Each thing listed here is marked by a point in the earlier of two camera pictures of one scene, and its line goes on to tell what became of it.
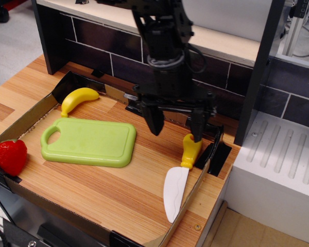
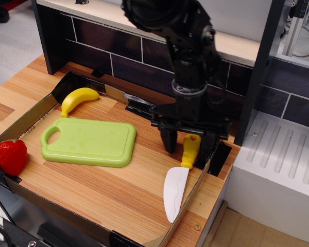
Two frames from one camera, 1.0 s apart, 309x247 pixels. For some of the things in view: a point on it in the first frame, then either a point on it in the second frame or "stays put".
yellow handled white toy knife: [176, 179] stays put
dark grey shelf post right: [252, 104] stays put
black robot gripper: [173, 89] to [190, 112]
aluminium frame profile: [291, 43] stays put
